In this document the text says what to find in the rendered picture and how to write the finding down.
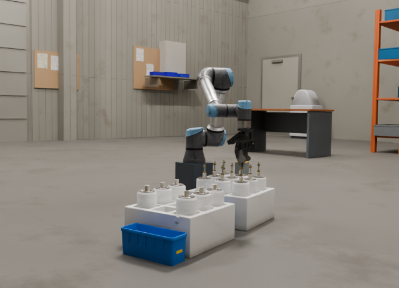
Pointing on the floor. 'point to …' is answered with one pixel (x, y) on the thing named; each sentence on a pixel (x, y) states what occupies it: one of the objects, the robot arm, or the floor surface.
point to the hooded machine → (306, 103)
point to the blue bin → (154, 243)
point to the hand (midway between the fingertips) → (240, 164)
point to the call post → (242, 168)
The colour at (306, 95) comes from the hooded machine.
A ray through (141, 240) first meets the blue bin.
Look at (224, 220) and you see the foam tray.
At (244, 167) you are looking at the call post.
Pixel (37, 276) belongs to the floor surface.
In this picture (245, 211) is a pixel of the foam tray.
